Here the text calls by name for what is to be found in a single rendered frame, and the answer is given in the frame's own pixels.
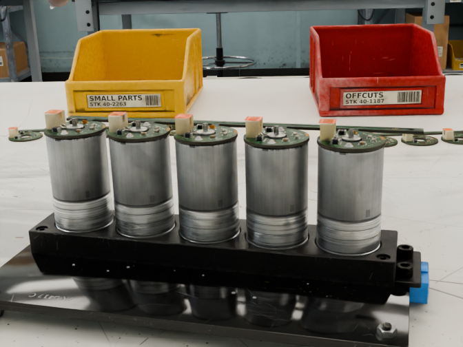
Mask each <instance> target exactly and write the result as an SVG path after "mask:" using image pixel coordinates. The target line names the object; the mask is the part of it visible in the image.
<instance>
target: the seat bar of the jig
mask: <svg viewBox="0 0 463 347"><path fill-rule="evenodd" d="M113 214H114V221H113V223H112V224H111V225H109V226H107V227H105V228H103V229H99V230H96V231H91V232H85V233H68V232H65V231H60V230H58V229H57V228H56V223H55V217H54V212H53V213H51V214H50V215H49V216H48V217H46V218H45V219H44V220H42V221H41V222H40V223H38V224H37V225H36V226H34V227H32V228H31V229H30V230H29V231H28V233H29V239H30V248H31V253H39V254H47V255H61V256H68V257H82V258H90V259H98V260H112V261H119V262H134V263H141V264H155V265H163V266H177V267H185V268H193V269H207V270H215V271H229V272H237V273H251V274H259V275H273V276H280V277H294V278H302V279H310V280H324V281H331V282H346V283H353V284H367V285H375V286H389V287H394V286H395V268H396V257H397V245H398V232H397V231H394V230H384V229H381V235H380V248H379V249H378V250H377V251H376V252H374V253H370V254H367V255H359V256H344V255H335V254H332V253H328V252H326V251H323V250H322V249H320V248H318V247H317V245H316V224H308V241H307V242H306V243H305V244H303V245H302V246H298V247H296V248H292V249H284V250H271V249H262V248H258V247H256V246H253V245H251V244H250V243H248V242H247V235H246V219H239V221H240V234H239V235H238V236H237V237H236V238H234V239H232V240H229V241H226V242H221V243H216V244H198V243H193V242H188V241H186V240H184V239H182V238H181V237H180V228H179V215H178V214H174V218H175V228H174V229H173V230H172V231H170V232H169V233H166V234H164V235H160V236H156V237H153V238H129V237H125V236H122V235H119V234H118V233H117V232H116V219H115V211H114V210H113Z"/></svg>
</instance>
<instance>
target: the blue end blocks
mask: <svg viewBox="0 0 463 347"><path fill-rule="evenodd" d="M421 276H422V284H421V287H420V288H411V287H410V297H409V302H413V303H420V304H428V300H429V263H428V262H421Z"/></svg>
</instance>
